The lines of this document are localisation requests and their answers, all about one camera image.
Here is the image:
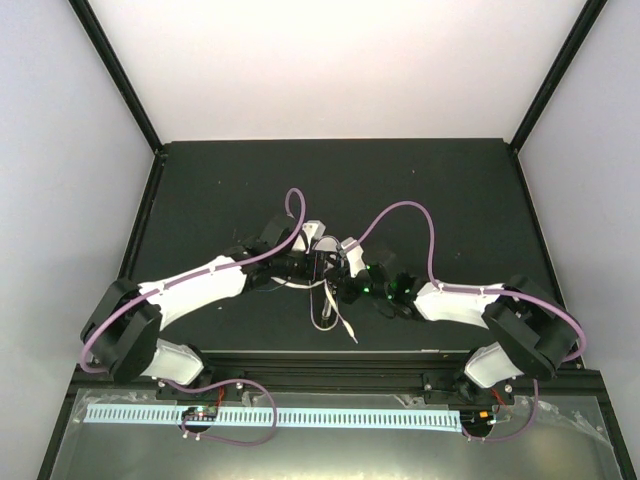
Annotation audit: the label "purple cable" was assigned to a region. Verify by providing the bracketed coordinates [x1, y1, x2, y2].
[354, 200, 587, 444]
[79, 187, 307, 374]

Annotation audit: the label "right small circuit board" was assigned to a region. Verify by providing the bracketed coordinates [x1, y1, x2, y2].
[460, 410, 512, 427]

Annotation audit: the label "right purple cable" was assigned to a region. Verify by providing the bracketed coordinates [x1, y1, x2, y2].
[354, 200, 587, 444]

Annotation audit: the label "black sneaker white sole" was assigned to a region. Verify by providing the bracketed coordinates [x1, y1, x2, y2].
[309, 234, 340, 332]

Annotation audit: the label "black frame post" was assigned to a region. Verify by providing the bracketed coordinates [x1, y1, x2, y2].
[67, 0, 166, 156]
[507, 0, 609, 151]

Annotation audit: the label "black aluminium mounting rail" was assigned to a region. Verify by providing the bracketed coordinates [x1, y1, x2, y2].
[69, 352, 607, 405]

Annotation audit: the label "left small circuit board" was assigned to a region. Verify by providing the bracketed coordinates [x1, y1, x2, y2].
[181, 406, 218, 421]

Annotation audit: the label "left black frame post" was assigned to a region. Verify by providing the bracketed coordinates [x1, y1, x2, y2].
[67, 0, 166, 156]

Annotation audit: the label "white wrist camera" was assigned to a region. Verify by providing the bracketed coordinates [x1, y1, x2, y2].
[340, 237, 366, 278]
[292, 220, 326, 253]

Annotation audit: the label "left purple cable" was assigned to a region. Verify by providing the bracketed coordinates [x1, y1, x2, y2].
[79, 187, 307, 374]

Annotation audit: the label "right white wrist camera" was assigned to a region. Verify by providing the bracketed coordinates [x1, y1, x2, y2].
[340, 237, 366, 278]

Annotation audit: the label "white shoelace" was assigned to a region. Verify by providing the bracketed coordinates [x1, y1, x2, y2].
[272, 277, 359, 345]

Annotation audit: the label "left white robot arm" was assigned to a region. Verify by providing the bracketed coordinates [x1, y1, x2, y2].
[80, 216, 326, 399]

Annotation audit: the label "white slotted cable duct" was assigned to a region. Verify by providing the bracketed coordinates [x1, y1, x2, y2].
[83, 404, 462, 433]

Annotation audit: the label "small circuit board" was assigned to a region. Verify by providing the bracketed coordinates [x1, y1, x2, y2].
[460, 410, 512, 427]
[181, 406, 218, 421]

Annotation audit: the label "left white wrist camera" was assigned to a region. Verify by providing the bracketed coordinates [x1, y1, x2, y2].
[292, 220, 326, 253]

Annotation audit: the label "right black frame post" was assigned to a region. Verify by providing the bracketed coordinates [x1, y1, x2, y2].
[507, 0, 609, 151]

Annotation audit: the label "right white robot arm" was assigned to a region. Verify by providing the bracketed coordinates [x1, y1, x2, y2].
[332, 242, 583, 403]

